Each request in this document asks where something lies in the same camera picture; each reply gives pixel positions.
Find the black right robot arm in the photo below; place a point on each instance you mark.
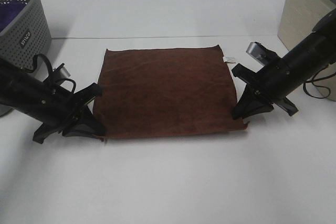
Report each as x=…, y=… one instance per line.
x=316, y=51

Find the brown towel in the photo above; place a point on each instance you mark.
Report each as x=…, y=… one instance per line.
x=166, y=92

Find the grey perforated laundry basket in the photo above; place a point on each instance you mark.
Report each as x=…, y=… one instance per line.
x=26, y=35

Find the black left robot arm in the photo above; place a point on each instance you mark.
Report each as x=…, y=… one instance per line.
x=49, y=96

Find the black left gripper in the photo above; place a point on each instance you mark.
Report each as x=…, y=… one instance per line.
x=71, y=116

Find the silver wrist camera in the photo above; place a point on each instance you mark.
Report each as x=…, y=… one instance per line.
x=260, y=53
x=61, y=72

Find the beige storage bin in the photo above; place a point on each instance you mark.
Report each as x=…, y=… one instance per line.
x=298, y=19

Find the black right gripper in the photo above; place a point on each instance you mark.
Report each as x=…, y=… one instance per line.
x=269, y=86

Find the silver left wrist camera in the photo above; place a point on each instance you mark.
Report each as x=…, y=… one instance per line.
x=61, y=72

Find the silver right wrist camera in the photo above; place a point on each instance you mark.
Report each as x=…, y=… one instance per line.
x=260, y=53

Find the purple cloth in basket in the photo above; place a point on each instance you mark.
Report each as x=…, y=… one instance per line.
x=9, y=12

